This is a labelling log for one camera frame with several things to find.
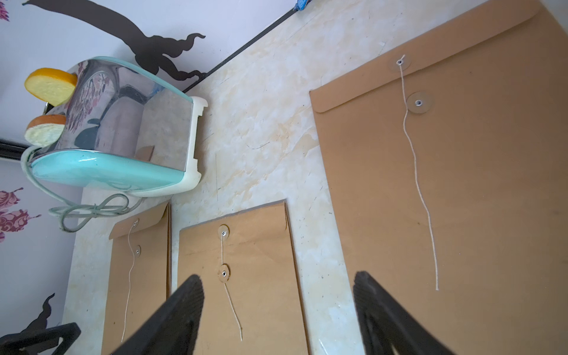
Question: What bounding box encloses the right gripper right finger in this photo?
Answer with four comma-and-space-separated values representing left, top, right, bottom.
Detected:
353, 272, 453, 354

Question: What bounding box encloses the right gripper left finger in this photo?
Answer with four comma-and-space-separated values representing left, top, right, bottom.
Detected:
112, 275, 205, 354

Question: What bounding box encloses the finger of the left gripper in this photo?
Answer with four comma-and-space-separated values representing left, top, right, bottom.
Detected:
1, 322, 81, 354

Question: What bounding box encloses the white string of bag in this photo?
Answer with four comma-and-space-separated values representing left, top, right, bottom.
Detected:
120, 219, 139, 343
396, 55, 440, 291
219, 227, 244, 343

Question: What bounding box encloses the brown file bag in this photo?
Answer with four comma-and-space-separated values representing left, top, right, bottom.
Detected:
101, 201, 172, 354
310, 1, 567, 354
177, 201, 309, 354

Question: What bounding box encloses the mint green toaster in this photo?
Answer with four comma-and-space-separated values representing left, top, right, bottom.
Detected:
28, 57, 208, 198

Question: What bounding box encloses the blue object by back wall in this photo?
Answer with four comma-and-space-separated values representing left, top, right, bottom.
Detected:
294, 0, 311, 11

